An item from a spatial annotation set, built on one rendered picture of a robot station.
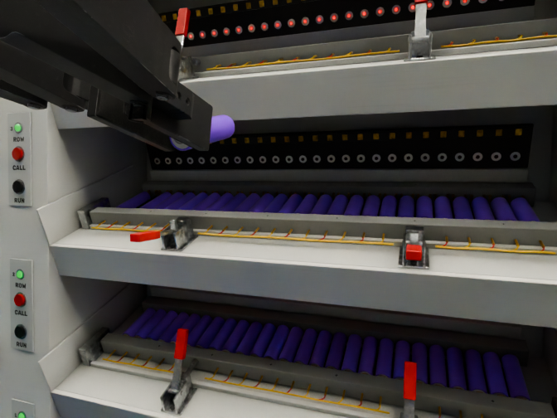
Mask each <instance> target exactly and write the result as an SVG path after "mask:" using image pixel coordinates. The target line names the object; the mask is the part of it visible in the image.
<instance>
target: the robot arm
mask: <svg viewBox="0 0 557 418"><path fill-rule="evenodd" d="M181 53H182V44H181V43H180V42H179V41H178V40H177V38H176V37H175V36H174V34H173V33H172V31H171V30H170V29H169V28H168V26H167V25H166V24H165V23H164V22H163V21H162V19H161V18H160V17H159V15H158V14H157V13H156V11H155V10H154V9H153V7H152V6H151V5H150V3H149V2H148V1H147V0H0V97H1V98H4V99H6V100H11V101H13V102H15V103H18V104H20V105H25V106H26V107H27V108H29V109H46V108H47V104H48V102H50V103H52V104H54V105H57V106H59V107H61V108H62V109H65V110H66V111H68V112H71V113H76V112H83V111H85V109H87V116H88V117H90V118H92V119H94V120H97V121H99V122H100V123H102V124H106V125H108V126H109V127H111V128H114V129H117V130H118V131H121V132H123V133H125V134H127V135H130V136H132V137H134V138H136V139H139V140H141V141H143V142H145V143H148V144H150V145H152V146H154V147H156V148H159V149H161V150H163V151H165V152H170V151H175V150H176V148H174V146H173V145H172V143H171V141H170V138H169V137H171V138H173V139H175V140H177V141H179V142H181V143H184V144H185V145H187V146H189V147H191V148H194V149H196V150H197V151H208V150H209V145H210V136H211V120H212V111H213V108H212V106H211V105H210V104H208V103H207V102H205V101H204V100H203V99H202V98H201V97H199V96H198V95H196V94H195V93H193V92H192V91H191V90H189V89H188V88H186V87H185V86H184V85H183V84H182V83H180V82H179V81H178V76H179V68H180V60H181Z"/></svg>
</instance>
